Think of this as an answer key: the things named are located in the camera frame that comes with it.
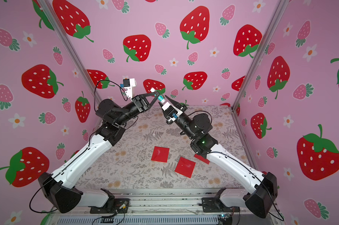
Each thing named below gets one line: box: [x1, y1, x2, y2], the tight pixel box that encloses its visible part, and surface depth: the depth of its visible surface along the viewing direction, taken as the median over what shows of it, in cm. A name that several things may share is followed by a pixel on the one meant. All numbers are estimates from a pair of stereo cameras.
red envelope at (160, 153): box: [150, 145, 170, 163], surface depth 96 cm
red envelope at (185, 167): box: [174, 156, 196, 179], surface depth 90 cm
